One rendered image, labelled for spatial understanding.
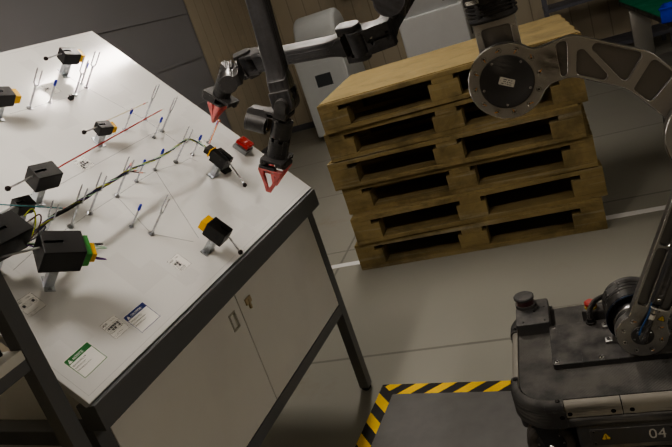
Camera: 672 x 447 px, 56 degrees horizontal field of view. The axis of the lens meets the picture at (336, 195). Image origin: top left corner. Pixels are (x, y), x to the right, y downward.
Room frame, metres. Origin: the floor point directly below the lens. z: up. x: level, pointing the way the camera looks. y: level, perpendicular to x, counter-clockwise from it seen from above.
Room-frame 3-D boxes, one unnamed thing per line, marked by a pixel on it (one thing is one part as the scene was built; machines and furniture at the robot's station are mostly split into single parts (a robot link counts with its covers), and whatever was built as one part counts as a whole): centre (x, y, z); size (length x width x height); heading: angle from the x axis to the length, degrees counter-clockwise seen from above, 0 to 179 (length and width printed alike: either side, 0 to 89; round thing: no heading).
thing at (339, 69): (7.36, -0.41, 0.70); 0.69 x 0.59 x 1.40; 157
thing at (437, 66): (3.52, -0.81, 0.49); 1.39 x 0.96 x 0.99; 70
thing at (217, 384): (1.46, 0.50, 0.60); 0.55 x 0.02 x 0.39; 153
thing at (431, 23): (7.06, -1.67, 0.75); 0.74 x 0.63 x 1.51; 69
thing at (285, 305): (1.94, 0.25, 0.60); 0.55 x 0.03 x 0.39; 153
